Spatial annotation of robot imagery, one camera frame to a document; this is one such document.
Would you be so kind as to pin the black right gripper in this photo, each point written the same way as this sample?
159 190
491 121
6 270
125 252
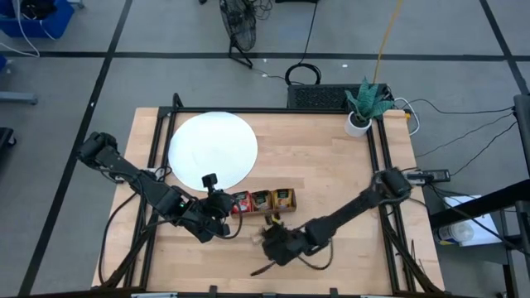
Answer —
285 246

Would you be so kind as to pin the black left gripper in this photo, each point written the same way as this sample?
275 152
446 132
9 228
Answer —
217 203

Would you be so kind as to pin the wooden three-compartment tray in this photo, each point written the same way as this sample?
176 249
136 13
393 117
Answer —
265 211

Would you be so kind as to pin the red strawberry tea sachet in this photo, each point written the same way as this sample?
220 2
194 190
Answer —
243 203

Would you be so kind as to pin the beige vanilla tea sachet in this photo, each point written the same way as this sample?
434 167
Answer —
261 200

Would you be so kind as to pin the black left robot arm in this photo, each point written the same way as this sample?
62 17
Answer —
136 182

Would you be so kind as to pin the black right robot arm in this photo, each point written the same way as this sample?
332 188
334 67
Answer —
352 211

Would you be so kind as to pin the white plant pot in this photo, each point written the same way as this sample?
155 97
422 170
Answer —
352 129

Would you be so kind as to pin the black computer tower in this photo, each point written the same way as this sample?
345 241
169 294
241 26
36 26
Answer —
319 97

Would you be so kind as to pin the green snake plant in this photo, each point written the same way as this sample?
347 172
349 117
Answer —
366 101

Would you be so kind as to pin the black floor fan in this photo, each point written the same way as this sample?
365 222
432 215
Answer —
238 25

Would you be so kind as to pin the clear plastic bottle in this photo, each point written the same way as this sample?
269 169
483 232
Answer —
455 232

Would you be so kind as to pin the white paper sheet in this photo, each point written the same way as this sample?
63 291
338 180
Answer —
484 232

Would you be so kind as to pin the blue plastic bin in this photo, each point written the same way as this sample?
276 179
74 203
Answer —
62 20

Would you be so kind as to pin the black side table frame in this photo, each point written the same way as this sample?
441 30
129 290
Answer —
476 205

